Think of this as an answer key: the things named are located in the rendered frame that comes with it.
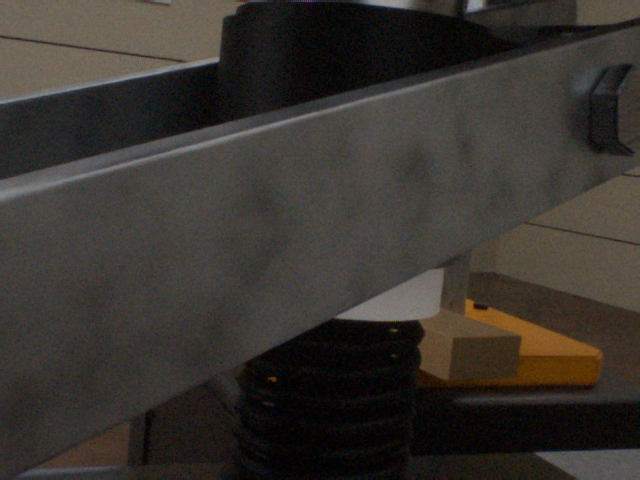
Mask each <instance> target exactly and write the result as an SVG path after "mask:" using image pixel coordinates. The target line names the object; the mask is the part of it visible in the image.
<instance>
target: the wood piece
mask: <svg viewBox="0 0 640 480"><path fill-rule="evenodd" d="M419 321H420V322H421V324H422V326H423V328H424V332H425V335H424V337H423V339H422V341H421V343H420V344H419V345H418V347H419V348H420V351H421V360H422V362H421V364H420V367H419V368H420V369H422V370H424V371H426V372H428V373H431V374H434V375H436V376H438V377H440V379H443V380H445V381H447V382H456V381H474V380H492V379H510V378H516V377H517V370H518V362H519V354H520V345H521V335H518V334H515V333H512V332H509V331H505V330H502V329H499V328H497V326H494V325H491V324H488V323H485V322H481V321H478V320H475V319H472V318H469V317H466V316H464V315H461V314H457V313H454V312H451V311H448V310H445V309H442V308H440V312H439V313H438V314H437V315H434V316H431V317H428V318H423V319H420V320H419Z"/></svg>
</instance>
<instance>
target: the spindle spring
mask: <svg viewBox="0 0 640 480"><path fill-rule="evenodd" d="M419 320H420V319H416V320H403V321H374V320H354V319H340V318H331V319H329V320H327V321H325V322H323V323H321V324H319V325H317V326H315V327H313V328H315V329H328V331H356V332H360V331H382V330H385V332H383V335H372V336H330V335H317V334H305V333H302V334H300V335H298V336H296V337H294V338H292V339H290V340H288V341H286V342H284V343H282V344H279V345H277V346H275V347H273V348H271V349H269V350H267V351H265V352H263V353H261V354H259V355H257V357H255V358H252V359H250V360H248V361H246V362H244V364H245V365H243V366H241V367H240V369H239V371H238V373H237V375H236V377H235V378H236V380H237V383H238V385H239V387H240V389H241V391H239V392H238V393H237V394H236V395H235V400H234V409H235V410H236V411H237V413H238V414H237V416H236V417H235V419H234V421H233V423H232V425H231V427H232V432H233V434H234V436H235V438H236V439H235V440H234V441H233V442H232V443H231V446H230V458H231V461H232V463H233V464H234V465H235V466H236V467H238V468H239V469H240V470H241V471H242V472H244V473H245V474H247V475H249V476H251V477H252V478H255V480H408V474H407V472H405V470H407V468H408V467H409V466H410V460H411V454H410V448H409V444H410V442H411V440H412V437H413V435H414V430H413V425H412V423H411V420H412V419H413V417H414V416H415V414H416V406H415V398H414V397H413V395H414V394H415V393H416V391H417V389H418V387H419V378H418V376H417V375H416V373H415V370H416V369H417V368H419V367H420V364H421V362H422V360H421V351H420V348H419V347H418V345H419V344H420V343H421V341H422V339H423V337H424V335H425V332H424V328H423V326H422V324H421V322H420V321H419ZM393 328H395V330H397V332H393V331H391V330H393ZM278 350H281V351H285V352H290V353H297V354H303V355H314V357H324V358H373V357H381V360H380V361H373V362H362V363H331V362H317V361H307V360H299V359H293V358H288V357H283V355H277V354H278ZM392 355H396V357H394V356H392ZM268 377H276V378H282V379H286V380H292V382H299V383H307V384H317V385H334V386H360V385H373V384H378V387H377V388H371V389H360V390H324V389H311V388H303V387H295V386H290V385H284V384H278V383H275V380H269V379H267V378H268ZM266 401H268V402H271V404H263V403H262V402H266ZM273 403H275V404H279V405H285V407H289V408H294V409H302V410H310V411H322V412H360V411H370V410H375V413H371V414H366V415H355V416H318V415H308V414H299V413H294V412H288V411H283V410H279V409H275V408H273ZM258 426H260V427H259V428H258ZM270 430H272V432H275V433H280V434H286V435H291V436H296V437H304V438H313V439H332V440H340V439H361V438H370V437H372V439H371V440H367V441H362V442H354V443H314V442H303V441H296V440H290V439H285V438H282V437H277V436H274V435H271V434H270ZM254 451H256V452H258V453H261V454H264V456H267V457H271V458H274V459H278V460H284V461H290V462H295V463H303V464H314V465H355V464H364V463H370V465H366V466H361V467H355V468H344V469H317V468H304V467H297V466H291V465H286V464H282V463H277V462H273V461H270V460H268V459H265V458H262V457H260V456H259V454H257V453H255V452H254Z"/></svg>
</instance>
